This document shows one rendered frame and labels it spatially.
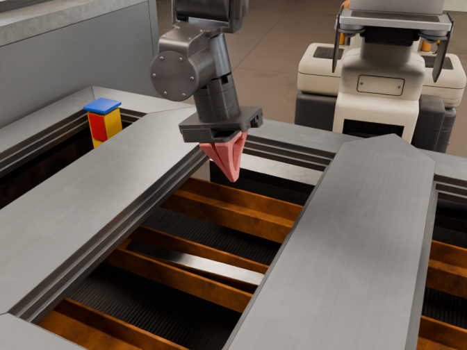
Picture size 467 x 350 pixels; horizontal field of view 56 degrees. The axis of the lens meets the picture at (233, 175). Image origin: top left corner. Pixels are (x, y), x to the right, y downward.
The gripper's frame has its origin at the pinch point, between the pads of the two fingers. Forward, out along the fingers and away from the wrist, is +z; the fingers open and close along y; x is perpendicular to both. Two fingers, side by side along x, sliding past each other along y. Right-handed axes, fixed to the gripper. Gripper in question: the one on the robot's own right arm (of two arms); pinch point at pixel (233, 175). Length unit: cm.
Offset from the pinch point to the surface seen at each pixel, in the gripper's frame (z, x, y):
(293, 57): 60, 348, -124
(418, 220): 14.4, 13.5, 22.8
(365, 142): 10.9, 35.8, 10.5
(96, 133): 0.7, 19.5, -45.8
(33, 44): -20, 24, -60
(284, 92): 67, 263, -102
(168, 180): 5.8, 8.0, -19.0
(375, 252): 13.5, 3.1, 18.3
